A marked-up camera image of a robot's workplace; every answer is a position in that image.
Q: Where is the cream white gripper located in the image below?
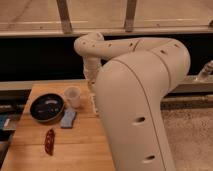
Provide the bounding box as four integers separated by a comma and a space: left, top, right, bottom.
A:
83, 58, 101, 87

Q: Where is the white labelled bottle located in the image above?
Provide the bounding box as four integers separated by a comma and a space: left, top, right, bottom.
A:
90, 93, 98, 116

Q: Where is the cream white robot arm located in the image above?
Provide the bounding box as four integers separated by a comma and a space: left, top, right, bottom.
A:
74, 33, 190, 171

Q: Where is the translucent plastic cup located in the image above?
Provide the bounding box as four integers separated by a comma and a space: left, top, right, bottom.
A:
64, 87, 81, 108

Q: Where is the blue sponge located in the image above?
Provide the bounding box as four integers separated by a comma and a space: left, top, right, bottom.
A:
60, 108, 76, 128

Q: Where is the dark round bowl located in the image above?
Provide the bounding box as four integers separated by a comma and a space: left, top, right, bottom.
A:
30, 93, 64, 122

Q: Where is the red chili pepper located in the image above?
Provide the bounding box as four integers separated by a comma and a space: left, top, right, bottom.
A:
44, 129, 55, 155

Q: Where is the blue box beside table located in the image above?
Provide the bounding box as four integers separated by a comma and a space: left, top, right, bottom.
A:
0, 115, 12, 130

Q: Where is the left metal window post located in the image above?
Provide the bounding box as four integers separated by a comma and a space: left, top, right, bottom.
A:
56, 0, 72, 34

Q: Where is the metal window post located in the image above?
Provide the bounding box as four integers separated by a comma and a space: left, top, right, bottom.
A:
124, 0, 137, 32
56, 0, 72, 34

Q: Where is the right metal window post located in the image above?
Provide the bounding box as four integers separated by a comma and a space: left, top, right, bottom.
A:
124, 0, 137, 32

